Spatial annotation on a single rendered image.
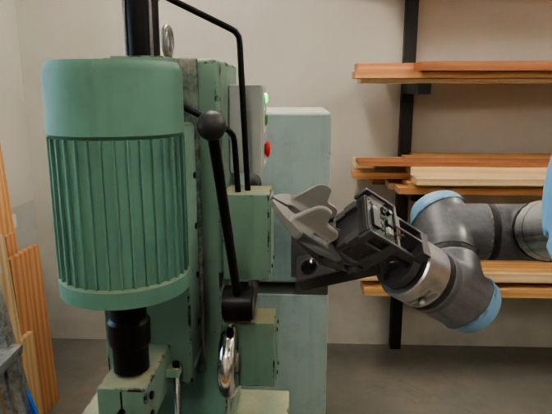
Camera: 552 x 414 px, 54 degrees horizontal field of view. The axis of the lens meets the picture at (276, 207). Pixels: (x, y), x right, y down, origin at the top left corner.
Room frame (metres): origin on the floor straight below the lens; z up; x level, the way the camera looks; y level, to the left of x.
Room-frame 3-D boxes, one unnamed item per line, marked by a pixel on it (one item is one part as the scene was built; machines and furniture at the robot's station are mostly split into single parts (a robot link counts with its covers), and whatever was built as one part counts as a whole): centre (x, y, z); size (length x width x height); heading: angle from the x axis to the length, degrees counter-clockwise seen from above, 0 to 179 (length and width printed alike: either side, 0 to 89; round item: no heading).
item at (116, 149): (0.72, 0.21, 1.35); 0.18 x 0.18 x 0.31
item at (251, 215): (0.92, 0.05, 1.22); 0.09 x 0.08 x 0.15; 177
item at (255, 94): (1.03, 0.05, 1.40); 0.10 x 0.06 x 0.16; 177
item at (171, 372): (0.78, 0.16, 1.00); 0.02 x 0.02 x 0.10; 87
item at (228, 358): (0.84, 0.08, 1.02); 0.12 x 0.03 x 0.12; 177
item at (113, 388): (0.74, 0.21, 1.03); 0.14 x 0.07 x 0.09; 177
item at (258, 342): (0.89, 0.04, 1.02); 0.09 x 0.07 x 0.12; 87
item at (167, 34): (1.01, 0.19, 1.55); 0.06 x 0.02 x 0.07; 177
